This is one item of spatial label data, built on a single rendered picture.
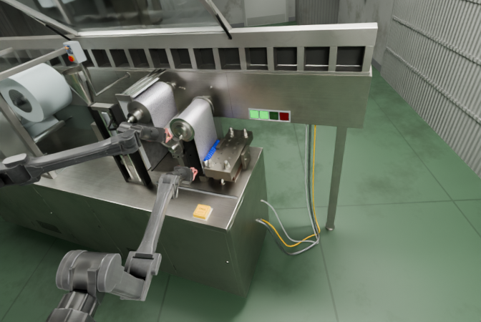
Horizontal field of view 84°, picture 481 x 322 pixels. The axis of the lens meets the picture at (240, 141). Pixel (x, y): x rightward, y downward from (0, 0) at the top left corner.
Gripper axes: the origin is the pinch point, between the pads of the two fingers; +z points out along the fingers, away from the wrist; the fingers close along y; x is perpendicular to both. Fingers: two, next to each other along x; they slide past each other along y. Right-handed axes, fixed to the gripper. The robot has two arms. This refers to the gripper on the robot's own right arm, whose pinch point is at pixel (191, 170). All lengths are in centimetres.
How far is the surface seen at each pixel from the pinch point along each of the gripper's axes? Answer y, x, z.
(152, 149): -38.2, 6.1, 15.8
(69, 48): -59, 60, -25
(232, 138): 10.1, 16.6, 32.1
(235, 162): 19.4, 5.1, 14.2
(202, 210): 10.1, -18.6, -4.0
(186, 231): -3.2, -35.7, 2.6
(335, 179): 73, -10, 75
